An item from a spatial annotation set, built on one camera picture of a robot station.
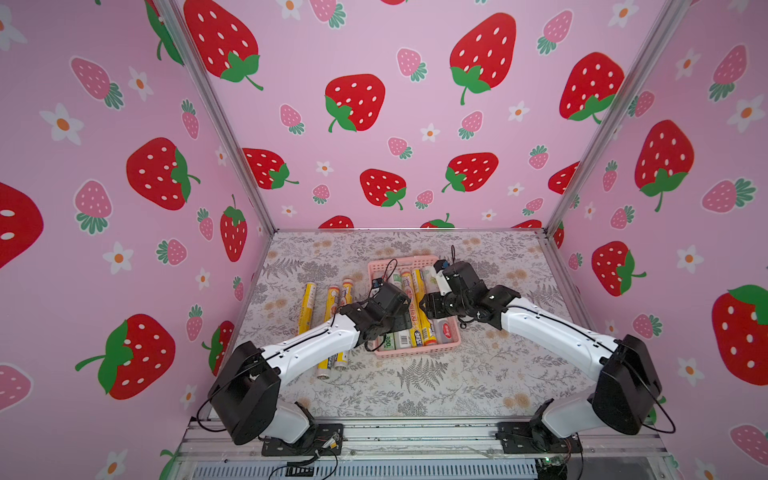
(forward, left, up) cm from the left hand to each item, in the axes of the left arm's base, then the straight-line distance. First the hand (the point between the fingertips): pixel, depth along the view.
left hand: (403, 317), depth 85 cm
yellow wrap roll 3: (-3, -4, +5) cm, 7 cm away
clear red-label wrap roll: (-1, -12, -6) cm, 14 cm away
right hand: (+5, -10, +5) cm, 12 cm away
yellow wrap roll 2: (+1, -9, -7) cm, 11 cm away
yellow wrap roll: (+7, +31, -7) cm, 33 cm away
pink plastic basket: (-5, +1, -6) cm, 8 cm away
